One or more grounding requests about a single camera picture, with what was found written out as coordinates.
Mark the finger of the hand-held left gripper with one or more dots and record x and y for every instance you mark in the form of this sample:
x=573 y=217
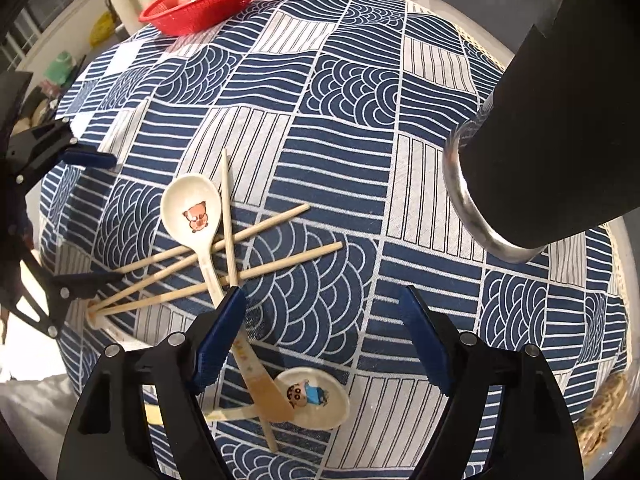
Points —
x=90 y=159
x=85 y=282

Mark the yellow bag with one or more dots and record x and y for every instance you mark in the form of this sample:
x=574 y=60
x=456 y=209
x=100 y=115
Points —
x=101 y=30

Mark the black metal utensil holder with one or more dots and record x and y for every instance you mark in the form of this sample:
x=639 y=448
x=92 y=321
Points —
x=550 y=135

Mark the white cloth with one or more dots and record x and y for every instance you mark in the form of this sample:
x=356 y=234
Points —
x=30 y=402

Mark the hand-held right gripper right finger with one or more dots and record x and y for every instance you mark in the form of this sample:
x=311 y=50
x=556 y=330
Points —
x=425 y=345

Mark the green container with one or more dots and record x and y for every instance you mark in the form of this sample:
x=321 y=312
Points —
x=60 y=67

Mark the white spoon with boy print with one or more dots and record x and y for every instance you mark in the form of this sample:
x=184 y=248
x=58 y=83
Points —
x=320 y=400

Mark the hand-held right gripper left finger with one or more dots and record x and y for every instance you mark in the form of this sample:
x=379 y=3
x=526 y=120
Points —
x=220 y=340

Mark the blue white patterned tablecloth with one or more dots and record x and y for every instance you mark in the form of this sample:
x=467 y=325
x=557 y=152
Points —
x=350 y=160

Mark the brown woven mat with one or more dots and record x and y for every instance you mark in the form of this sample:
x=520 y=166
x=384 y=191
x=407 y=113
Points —
x=605 y=410

